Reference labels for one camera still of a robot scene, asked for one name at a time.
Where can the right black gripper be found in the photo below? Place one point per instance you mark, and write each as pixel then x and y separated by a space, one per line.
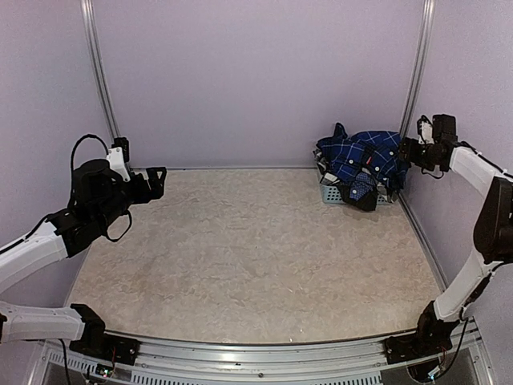
pixel 405 144

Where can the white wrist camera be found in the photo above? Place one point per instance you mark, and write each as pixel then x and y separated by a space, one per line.
pixel 424 130
pixel 118 156

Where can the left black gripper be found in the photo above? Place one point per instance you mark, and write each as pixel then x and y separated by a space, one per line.
pixel 144 195

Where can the small blue check shirt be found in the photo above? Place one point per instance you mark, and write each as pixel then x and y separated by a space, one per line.
pixel 363 186

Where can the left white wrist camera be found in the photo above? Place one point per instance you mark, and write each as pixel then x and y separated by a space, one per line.
pixel 118 156

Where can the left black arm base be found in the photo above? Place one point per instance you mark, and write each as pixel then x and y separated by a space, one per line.
pixel 106 345

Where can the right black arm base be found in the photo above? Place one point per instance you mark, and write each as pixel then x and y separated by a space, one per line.
pixel 431 336

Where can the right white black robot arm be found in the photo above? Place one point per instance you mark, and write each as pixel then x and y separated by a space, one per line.
pixel 438 147

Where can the aluminium frame post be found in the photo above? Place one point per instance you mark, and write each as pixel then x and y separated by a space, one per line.
pixel 423 43
pixel 92 38

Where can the left aluminium frame post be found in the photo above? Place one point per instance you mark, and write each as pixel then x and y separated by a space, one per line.
pixel 92 38

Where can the black white checkered shirt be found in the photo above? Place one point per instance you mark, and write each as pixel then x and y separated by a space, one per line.
pixel 322 168

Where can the light blue plastic basket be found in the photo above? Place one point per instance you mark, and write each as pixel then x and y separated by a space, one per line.
pixel 331 195

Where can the right aluminium frame post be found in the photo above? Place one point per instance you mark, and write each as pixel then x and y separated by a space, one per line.
pixel 423 43

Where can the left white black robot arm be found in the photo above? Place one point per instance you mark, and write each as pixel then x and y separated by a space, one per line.
pixel 100 195

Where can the blue plaid long sleeve shirt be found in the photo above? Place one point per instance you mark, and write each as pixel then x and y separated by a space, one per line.
pixel 374 151

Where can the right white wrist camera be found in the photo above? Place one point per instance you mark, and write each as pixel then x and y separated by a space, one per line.
pixel 424 130

